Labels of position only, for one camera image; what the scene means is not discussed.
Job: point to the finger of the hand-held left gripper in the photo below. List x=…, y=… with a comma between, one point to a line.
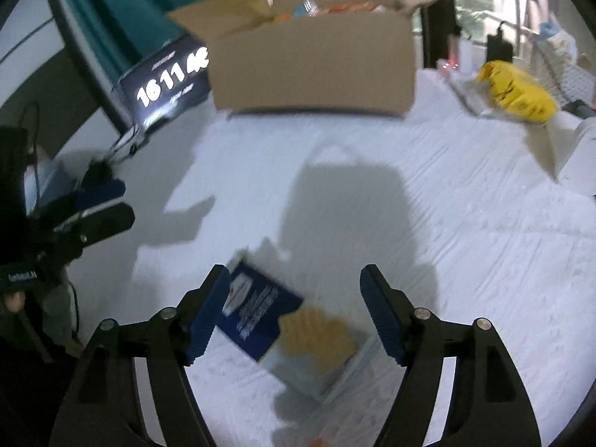
x=100, y=193
x=105, y=223

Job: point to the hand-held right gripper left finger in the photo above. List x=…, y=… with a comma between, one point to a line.
x=207, y=321

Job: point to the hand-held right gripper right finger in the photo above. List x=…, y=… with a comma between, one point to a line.
x=379, y=316

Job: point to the blue cracker packet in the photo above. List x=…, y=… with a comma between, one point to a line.
x=254, y=316

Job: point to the cardboard box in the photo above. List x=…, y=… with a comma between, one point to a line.
x=316, y=65

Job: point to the person's left hand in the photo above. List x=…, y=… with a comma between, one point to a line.
x=46, y=307

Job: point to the tablet with clock display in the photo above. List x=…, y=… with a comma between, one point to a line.
x=167, y=84

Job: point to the wide teal curtain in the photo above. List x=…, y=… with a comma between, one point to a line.
x=121, y=9

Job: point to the white tissue roll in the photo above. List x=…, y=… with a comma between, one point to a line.
x=577, y=158

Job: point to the yellow plastic bag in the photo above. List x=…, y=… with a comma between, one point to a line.
x=517, y=91

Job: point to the white power strip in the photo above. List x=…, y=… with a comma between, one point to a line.
x=458, y=56

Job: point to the white woven basket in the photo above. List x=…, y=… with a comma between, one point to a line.
x=568, y=65

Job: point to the black window frame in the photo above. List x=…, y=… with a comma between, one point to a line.
x=433, y=9

